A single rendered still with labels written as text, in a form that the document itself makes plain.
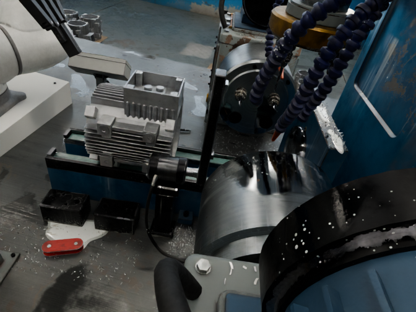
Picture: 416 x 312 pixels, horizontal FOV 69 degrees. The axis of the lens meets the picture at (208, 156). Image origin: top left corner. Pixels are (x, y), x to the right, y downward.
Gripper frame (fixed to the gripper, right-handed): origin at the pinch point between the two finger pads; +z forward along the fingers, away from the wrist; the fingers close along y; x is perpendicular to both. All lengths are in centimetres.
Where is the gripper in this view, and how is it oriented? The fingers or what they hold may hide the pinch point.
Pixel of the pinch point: (66, 40)
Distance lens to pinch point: 81.9
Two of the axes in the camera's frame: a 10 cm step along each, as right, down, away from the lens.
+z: 3.6, 7.6, 5.4
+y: 0.9, -6.1, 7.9
